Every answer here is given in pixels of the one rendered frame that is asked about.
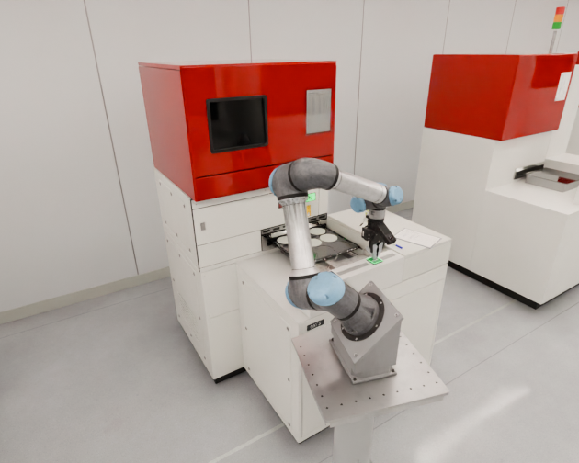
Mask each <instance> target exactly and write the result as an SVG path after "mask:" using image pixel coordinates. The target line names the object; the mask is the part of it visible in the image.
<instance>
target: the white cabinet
mask: <svg viewBox="0 0 579 463"><path fill-rule="evenodd" d="M447 268H448V264H444V265H440V266H438V267H435V268H433V269H430V270H428V271H425V272H424V273H421V274H419V275H416V276H414V277H410V278H407V279H405V280H403V281H402V283H399V284H397V285H394V286H392V287H389V288H386V289H384V290H382V291H381V292H382V293H383V294H384V295H385V296H386V298H387V299H388V300H389V301H390V302H391V303H392V305H393V306H394V307H395V308H396V309H397V310H398V311H399V312H400V313H401V314H402V316H403V320H402V325H401V331H402V332H403V334H404V335H405V336H406V338H407V339H408V340H409V341H410V343H411V344H412V345H413V346H414V348H415V349H416V350H417V351H418V353H419V354H420V355H421V356H422V358H423V359H424V360H425V361H426V362H427V364H428V365H429V366H430V362H431V356H432V352H433V346H434V341H435V336H436V330H437V321H438V315H439V310H440V304H441V300H442V294H443V288H444V284H445V278H446V273H447ZM236 270H237V282H238V294H239V306H240V318H241V330H242V342H243V354H244V368H245V369H246V371H247V372H248V373H249V375H250V376H251V378H252V379H253V380H254V382H255V384H256V385H257V386H258V388H260V390H261V391H262V392H263V394H264V395H265V397H266V398H267V400H268V401H269V403H270V404H271V405H272V407H273V408H274V410H275V411H276V412H277V414H278V416H279V417H280V418H281V420H282V421H283V423H284V424H285V425H286V426H287V427H288V429H289V430H290V432H291V433H292V435H293V436H294V437H295V439H296V440H297V442H298V443H299V444H300V443H302V442H304V441H306V440H307V439H309V438H311V437H313V436H314V435H317V434H319V433H320V432H322V431H323V430H325V429H326V428H328V427H330V424H329V423H327V424H326V425H325V424H324V421H323V418H322V416H321V414H320V412H319V409H318V407H317V404H316V402H315V399H314V397H313V395H312V391H311V389H310V386H309V384H308V381H307V379H306V377H305V375H304V372H303V370H302V368H301V362H300V360H299V358H298V355H297V353H296V350H295V348H294V345H293V343H292V341H291V339H292V338H294V337H297V336H299V335H302V334H305V333H308V332H310V331H313V330H316V329H318V328H321V327H323V326H325V325H328V324H331V323H330V321H331V320H332V319H333V318H334V317H335V316H333V315H332V314H331V313H329V312H327V313H325V314H322V315H320V316H317V317H315V318H312V319H310V320H308V321H306V322H302V323H299V324H297V323H296V322H295V321H294V320H293V319H292V318H291V317H290V316H289V315H288V314H287V313H286V312H285V311H284V310H283V309H281V308H280V307H279V305H278V304H277V303H276V302H275V301H274V300H273V299H272V298H270V297H269V296H268V294H267V293H266V292H265V291H264V290H263V289H262V288H261V287H259V286H258V285H257V284H256V282H255V281H254V280H253V279H252V278H251V277H250V276H248V275H247V274H246V273H245V272H244V271H243V270H242V269H241V268H240V267H239V266H238V265H236Z"/></svg>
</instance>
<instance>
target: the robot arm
mask: <svg viewBox="0 0 579 463"><path fill-rule="evenodd" d="M269 188H270V190H271V192H272V193H273V194H274V196H276V197H277V199H278V203H279V204H280V205H281V206H282V208H283V213H284V220H285V226H286V232H287V238H288V245H289V256H290V262H291V268H292V270H291V272H290V274H289V282H288V283H287V286H286V288H285V294H286V298H287V300H288V302H289V304H290V305H292V306H293V307H295V308H298V309H301V310H313V311H327V312H329V313H331V314H332V315H333V316H335V317H336V318H337V319H338V320H339V321H340V322H341V324H342V326H343V327H344V329H345V330H346V331H347V332H348V333H350V334H352V335H355V336H358V335H362V334H364V333H366V332H368V331H369V330H370V329H371V328H372V327H373V326H374V324H375V323H376V321H377V320H378V317H379V313H380V308H379V304H378V302H377V301H376V300H375V299H374V298H372V297H371V296H368V295H365V294H361V293H358V292H356V291H355V290H354V289H353V288H352V287H350V286H349V285H348V284H347V283H346V282H345V281H343V280H342V278H341V277H339V276H338V275H335V274H334V273H332V272H327V271H325V272H321V273H320V270H319V269H317V268H316V267H315V265H314V259H313V252H312V241H311V235H310V229H309V222H308V216H307V210H306V204H305V202H306V200H307V199H308V198H309V195H308V190H312V189H324V190H331V189H333V190H336V191H339V192H342V193H346V194H348V195H351V196H353V197H352V198H351V200H350V207H351V208H352V209H353V211H355V212H356V213H360V212H364V211H366V210H368V211H369V215H366V218H367V219H368V225H367V226H365V227H362V234H361V238H363V239H364V240H366V241H369V246H366V250H367V251H368V252H369V253H370V254H371V257H372V258H373V260H376V259H377V258H378V256H379V255H380V253H381V250H382V249H383V247H384V244H385V243H386V244H387V245H390V244H393V243H395V242H396V240H397V239H396V238H395V237H394V235H393V234H392V232H391V231H390V230H389V228H388V227H387V226H386V224H385V223H384V218H385V212H386V207H389V206H394V205H398V204H400V203H402V201H403V191H402V190H401V188H400V187H399V186H390V187H387V185H386V184H383V183H375V182H373V181H370V180H368V179H365V178H363V177H360V176H357V175H353V174H350V173H348V172H346V171H343V170H340V169H339V168H338V166H337V165H335V164H331V163H329V162H326V161H323V160H319V159H315V158H308V157H305V158H300V159H297V160H295V161H293V162H290V163H288V164H283V165H281V166H279V167H278V168H276V169H275V170H274V171H273V172H272V173H271V175H270V177H269ZM366 227H367V228H366ZM363 232H364V236H363Z"/></svg>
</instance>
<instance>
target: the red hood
mask: <svg viewBox="0 0 579 463"><path fill-rule="evenodd" d="M138 64H139V73H140V78H141V84H142V95H143V101H144V107H145V113H146V118H147V125H148V131H149V136H150V143H151V148H152V155H153V165H154V167H155V168H156V169H157V170H158V171H159V172H161V173H162V174H163V175H164V176H166V177H167V178H168V179H169V180H170V181H171V182H173V183H174V184H175V185H176V186H178V187H179V188H180V189H181V190H182V191H183V192H185V193H186V194H187V195H188V196H189V197H191V198H192V199H193V200H194V201H195V202H199V201H203V200H208V199H213V198H221V197H226V196H230V195H235V194H240V193H244V192H249V191H254V190H258V189H263V188H268V187H269V177H270V175H271V173H272V172H273V171H274V170H275V169H276V168H278V167H279V166H281V165H283V164H288V163H290V162H293V161H295V160H297V159H300V158H305V157H308V158H315V159H319V160H323V161H326V162H329V163H331V164H333V163H334V141H335V89H336V61H316V60H277V59H255V60H219V61H182V62H138Z"/></svg>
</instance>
